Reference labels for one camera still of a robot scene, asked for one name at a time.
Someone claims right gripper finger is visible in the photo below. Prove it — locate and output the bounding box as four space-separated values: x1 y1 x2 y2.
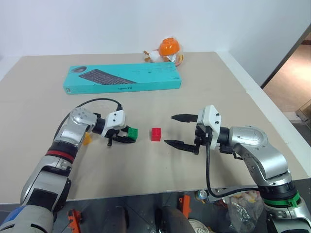
163 139 201 155
170 113 200 123

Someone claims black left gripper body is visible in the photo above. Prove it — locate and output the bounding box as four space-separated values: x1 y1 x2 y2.
106 129 121 148

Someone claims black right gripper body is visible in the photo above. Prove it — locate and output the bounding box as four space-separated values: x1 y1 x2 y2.
194 122 211 147

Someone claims green building block cube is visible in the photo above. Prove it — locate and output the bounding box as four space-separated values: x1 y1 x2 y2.
127 127 139 141

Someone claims yellow building block cube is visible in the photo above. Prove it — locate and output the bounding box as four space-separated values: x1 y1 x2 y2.
82 133 94 146

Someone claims red building block cube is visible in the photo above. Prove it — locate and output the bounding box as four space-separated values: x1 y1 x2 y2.
150 127 163 142

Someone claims teal keyboard box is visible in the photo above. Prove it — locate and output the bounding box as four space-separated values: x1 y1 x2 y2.
62 61 183 96

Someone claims orange clamp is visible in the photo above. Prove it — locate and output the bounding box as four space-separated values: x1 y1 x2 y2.
178 194 192 217
67 208 83 232

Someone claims clear plastic toy bag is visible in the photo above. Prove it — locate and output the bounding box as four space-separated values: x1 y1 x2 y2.
164 51 185 68

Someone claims white and orange plush toy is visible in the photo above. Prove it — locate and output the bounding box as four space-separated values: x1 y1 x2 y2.
142 49 161 64

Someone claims dark rounded shape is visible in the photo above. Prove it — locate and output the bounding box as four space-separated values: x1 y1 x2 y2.
159 204 194 233

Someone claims orange plastic bowl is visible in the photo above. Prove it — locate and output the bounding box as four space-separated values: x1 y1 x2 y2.
158 36 182 57

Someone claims white shoe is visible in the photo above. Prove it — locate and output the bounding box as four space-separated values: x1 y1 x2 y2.
188 218 210 233

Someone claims crumpled clear plastic bag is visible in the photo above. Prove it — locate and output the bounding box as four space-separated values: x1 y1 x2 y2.
222 191 265 232

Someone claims metal floor fixture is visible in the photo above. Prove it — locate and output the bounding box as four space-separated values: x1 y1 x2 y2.
295 99 311 121

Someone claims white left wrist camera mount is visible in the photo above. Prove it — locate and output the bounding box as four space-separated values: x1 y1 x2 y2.
101 110 128 138

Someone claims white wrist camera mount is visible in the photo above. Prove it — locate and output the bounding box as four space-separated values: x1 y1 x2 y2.
101 110 128 138
196 104 223 150

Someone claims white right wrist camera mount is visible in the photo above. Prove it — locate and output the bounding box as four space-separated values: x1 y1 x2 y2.
196 104 223 150

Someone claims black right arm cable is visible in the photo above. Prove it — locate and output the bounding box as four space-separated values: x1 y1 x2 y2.
205 132 259 198

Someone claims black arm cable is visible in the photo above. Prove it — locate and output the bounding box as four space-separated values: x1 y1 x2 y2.
205 132 259 198
52 97 123 146

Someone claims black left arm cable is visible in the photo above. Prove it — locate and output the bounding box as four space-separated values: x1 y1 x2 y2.
52 97 123 146

